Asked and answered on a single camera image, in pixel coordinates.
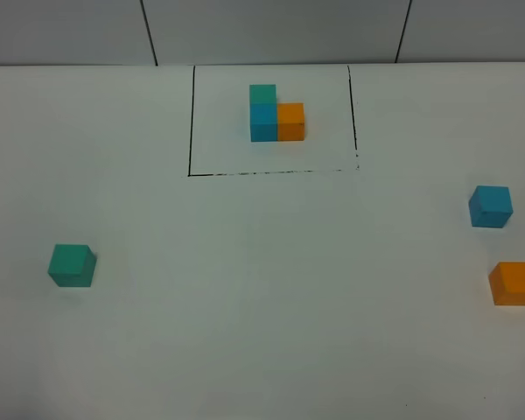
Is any orange template block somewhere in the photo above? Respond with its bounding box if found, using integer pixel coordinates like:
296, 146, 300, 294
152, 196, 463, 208
277, 102, 305, 142

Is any green template block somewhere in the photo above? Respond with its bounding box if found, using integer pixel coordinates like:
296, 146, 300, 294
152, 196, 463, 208
249, 84, 277, 104

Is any blue template block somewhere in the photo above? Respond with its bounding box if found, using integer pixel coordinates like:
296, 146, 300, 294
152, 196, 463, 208
249, 103, 277, 143

